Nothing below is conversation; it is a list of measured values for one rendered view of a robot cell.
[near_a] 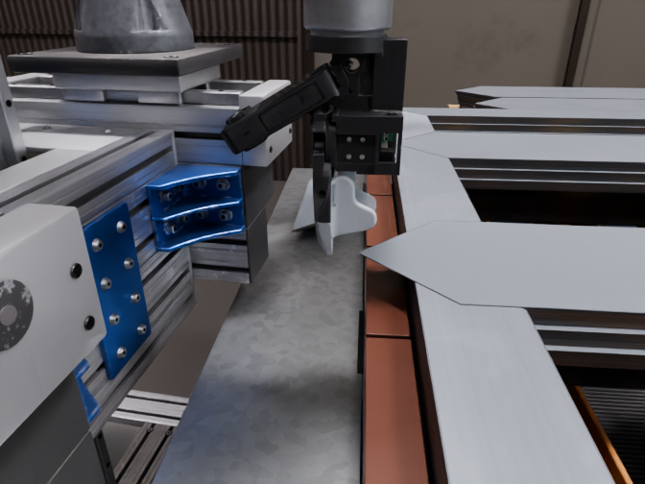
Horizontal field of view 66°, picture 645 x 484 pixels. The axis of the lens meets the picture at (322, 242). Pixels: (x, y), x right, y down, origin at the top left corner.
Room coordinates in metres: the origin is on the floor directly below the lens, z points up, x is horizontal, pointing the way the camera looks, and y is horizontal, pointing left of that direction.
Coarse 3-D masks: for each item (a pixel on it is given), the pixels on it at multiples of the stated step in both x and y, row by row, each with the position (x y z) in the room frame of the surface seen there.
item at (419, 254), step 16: (432, 224) 0.52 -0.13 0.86; (400, 240) 0.48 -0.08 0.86; (416, 240) 0.48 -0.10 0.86; (432, 240) 0.48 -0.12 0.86; (400, 256) 0.44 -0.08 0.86; (416, 256) 0.44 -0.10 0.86; (432, 256) 0.44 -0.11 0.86; (400, 272) 0.41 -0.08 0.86; (416, 272) 0.41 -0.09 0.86; (432, 272) 0.41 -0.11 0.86; (448, 272) 0.41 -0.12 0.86; (432, 288) 0.38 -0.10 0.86; (448, 288) 0.38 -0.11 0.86
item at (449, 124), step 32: (448, 128) 1.12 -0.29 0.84; (480, 128) 1.11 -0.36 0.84; (512, 128) 1.11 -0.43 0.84; (544, 128) 1.10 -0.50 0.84; (576, 128) 1.09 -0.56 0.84; (608, 128) 1.09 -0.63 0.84; (640, 128) 1.08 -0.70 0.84; (480, 160) 0.79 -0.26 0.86; (512, 160) 0.79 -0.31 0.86; (544, 160) 0.78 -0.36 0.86; (608, 192) 0.76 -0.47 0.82; (640, 192) 0.75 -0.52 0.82; (416, 320) 0.36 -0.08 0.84; (544, 320) 0.35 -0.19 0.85; (576, 320) 0.35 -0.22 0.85; (608, 320) 0.35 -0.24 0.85; (640, 320) 0.34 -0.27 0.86; (416, 352) 0.34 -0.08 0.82; (576, 352) 0.33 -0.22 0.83; (608, 352) 0.33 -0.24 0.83; (640, 352) 0.33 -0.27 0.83
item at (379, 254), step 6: (372, 246) 0.47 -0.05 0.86; (378, 246) 0.47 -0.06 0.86; (384, 246) 0.47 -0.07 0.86; (360, 252) 0.45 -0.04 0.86; (366, 252) 0.45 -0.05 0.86; (372, 252) 0.45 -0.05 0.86; (378, 252) 0.45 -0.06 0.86; (384, 252) 0.45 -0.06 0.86; (372, 258) 0.44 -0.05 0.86; (378, 258) 0.44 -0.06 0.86; (384, 258) 0.44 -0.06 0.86; (384, 264) 0.43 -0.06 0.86
